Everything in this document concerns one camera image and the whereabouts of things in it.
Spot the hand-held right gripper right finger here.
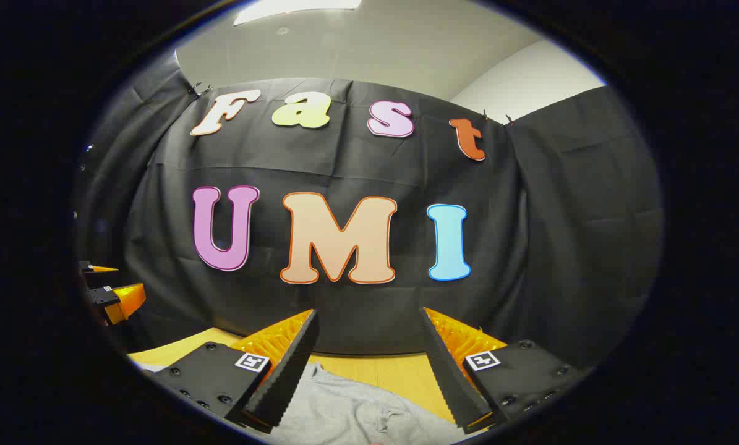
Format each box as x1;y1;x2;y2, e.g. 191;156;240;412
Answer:
420;307;592;434

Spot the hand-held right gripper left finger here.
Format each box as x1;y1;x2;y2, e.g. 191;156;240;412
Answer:
140;309;320;433

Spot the grey zip-neck sweatshirt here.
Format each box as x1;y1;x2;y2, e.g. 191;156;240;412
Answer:
270;363;469;445

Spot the black backdrop cloth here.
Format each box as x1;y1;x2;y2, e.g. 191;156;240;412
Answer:
75;53;664;371

